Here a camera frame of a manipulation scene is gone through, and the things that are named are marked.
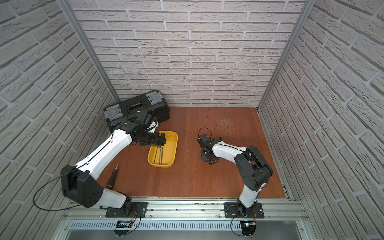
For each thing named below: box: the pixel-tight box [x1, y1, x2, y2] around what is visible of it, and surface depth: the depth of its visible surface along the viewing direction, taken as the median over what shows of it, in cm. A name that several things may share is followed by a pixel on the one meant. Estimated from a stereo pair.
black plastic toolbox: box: [103, 90, 170, 132], surface depth 99 cm
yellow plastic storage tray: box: [147, 131, 179, 168], surface depth 94 cm
